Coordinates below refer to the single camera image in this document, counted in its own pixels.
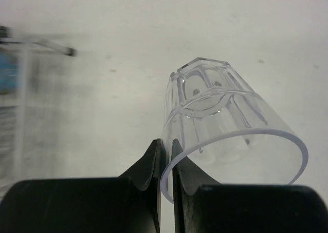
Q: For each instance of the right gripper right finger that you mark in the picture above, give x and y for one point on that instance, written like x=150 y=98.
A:
x=201 y=204

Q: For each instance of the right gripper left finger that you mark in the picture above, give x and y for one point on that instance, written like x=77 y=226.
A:
x=127 y=203

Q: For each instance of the metal wire dish rack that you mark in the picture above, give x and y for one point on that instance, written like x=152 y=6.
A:
x=33 y=118

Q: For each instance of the light blue patterned mug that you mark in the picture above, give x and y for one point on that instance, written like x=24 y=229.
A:
x=9 y=71

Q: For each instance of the clear faceted glass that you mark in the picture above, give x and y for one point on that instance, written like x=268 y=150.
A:
x=216 y=120

